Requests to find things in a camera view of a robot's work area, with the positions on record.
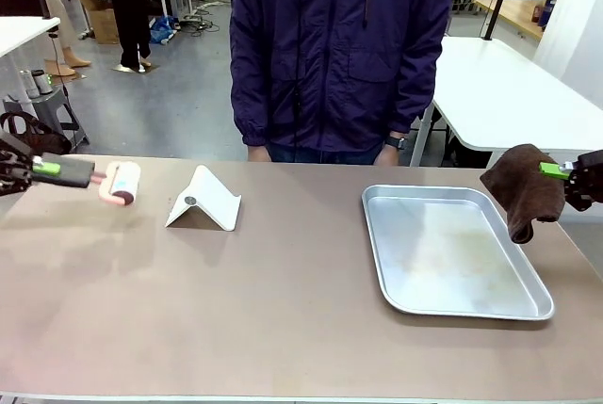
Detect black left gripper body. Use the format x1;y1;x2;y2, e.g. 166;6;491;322
0;133;37;198

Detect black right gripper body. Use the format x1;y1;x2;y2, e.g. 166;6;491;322
563;149;603;213

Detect brown terry cloth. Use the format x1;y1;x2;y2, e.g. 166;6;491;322
479;142;566;245

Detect pink lint roller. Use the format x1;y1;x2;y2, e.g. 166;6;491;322
90;161;142;208

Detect person's right forearm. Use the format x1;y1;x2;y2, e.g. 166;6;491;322
229;57;272;148

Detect person's left forearm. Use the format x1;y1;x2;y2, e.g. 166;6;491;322
382;45;449;140

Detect person's left hand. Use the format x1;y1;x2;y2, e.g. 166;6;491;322
373;144;402;167

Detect dark brown handbag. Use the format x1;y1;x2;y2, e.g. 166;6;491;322
0;111;73;156

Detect grey metal stool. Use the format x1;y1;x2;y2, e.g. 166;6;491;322
1;85;91;150

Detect white cup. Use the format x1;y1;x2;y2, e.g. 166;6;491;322
19;69;40;99

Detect large white table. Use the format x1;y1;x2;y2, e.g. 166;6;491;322
408;35;603;169

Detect silver metal tray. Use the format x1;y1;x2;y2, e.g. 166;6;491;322
361;184;556;322

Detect small white table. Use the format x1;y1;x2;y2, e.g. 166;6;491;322
0;15;62;60

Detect white folded stand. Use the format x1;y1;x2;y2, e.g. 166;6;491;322
164;164;242;233

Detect bystander in beige clothes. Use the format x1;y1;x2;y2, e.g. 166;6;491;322
39;0;93;78

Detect cardboard box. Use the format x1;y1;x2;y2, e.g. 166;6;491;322
76;0;120;45

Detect wooden workbench with bottles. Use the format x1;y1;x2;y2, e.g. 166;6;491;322
470;0;546;41

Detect bystander in black trousers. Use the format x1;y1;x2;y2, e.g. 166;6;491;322
91;0;153;73

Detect blue plastic bag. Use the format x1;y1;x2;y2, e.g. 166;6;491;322
149;14;179;46

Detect white power strip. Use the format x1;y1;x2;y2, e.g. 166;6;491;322
194;0;233;13

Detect blue jeans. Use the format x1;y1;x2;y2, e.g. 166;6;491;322
265;141;385;166

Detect person in purple jacket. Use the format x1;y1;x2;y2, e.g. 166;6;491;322
229;0;455;154

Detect black floor cables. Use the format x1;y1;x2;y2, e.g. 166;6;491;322
180;11;223;37

